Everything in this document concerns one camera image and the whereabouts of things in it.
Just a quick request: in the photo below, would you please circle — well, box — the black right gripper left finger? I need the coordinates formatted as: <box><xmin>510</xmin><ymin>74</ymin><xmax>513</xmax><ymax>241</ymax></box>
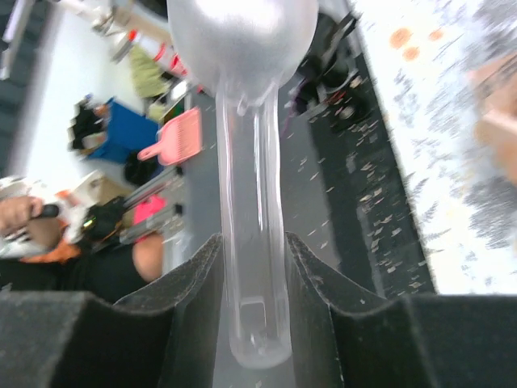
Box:
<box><xmin>1</xmin><ymin>234</ymin><xmax>224</xmax><ymax>387</ymax></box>

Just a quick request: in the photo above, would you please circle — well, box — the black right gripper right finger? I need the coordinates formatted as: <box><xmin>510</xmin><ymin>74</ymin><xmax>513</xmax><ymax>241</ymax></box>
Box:
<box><xmin>286</xmin><ymin>233</ymin><xmax>516</xmax><ymax>387</ymax></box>

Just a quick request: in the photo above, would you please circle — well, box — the clear plastic scoop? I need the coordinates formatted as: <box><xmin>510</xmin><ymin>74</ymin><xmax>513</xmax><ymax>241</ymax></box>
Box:
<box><xmin>167</xmin><ymin>0</ymin><xmax>318</xmax><ymax>369</ymax></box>

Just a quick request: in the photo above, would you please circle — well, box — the pink cat litter bag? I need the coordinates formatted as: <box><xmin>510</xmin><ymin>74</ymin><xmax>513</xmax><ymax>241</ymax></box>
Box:
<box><xmin>468</xmin><ymin>53</ymin><xmax>516</xmax><ymax>183</ymax></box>

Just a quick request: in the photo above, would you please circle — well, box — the pink slotted litter scoop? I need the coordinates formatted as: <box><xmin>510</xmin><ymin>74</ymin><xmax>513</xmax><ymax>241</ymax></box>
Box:
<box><xmin>137</xmin><ymin>108</ymin><xmax>202</xmax><ymax>167</ymax></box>

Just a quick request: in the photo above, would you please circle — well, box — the person hand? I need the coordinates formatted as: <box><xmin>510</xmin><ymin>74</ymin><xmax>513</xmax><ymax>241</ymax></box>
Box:
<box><xmin>1</xmin><ymin>196</ymin><xmax>61</xmax><ymax>249</ymax></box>

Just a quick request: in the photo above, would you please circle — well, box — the blue storage bin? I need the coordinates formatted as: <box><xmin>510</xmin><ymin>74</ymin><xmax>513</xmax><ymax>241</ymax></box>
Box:
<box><xmin>87</xmin><ymin>98</ymin><xmax>159</xmax><ymax>164</ymax></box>

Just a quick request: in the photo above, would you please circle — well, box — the floral table mat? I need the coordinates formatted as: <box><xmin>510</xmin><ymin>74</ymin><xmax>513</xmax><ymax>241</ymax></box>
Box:
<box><xmin>351</xmin><ymin>1</ymin><xmax>516</xmax><ymax>294</ymax></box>

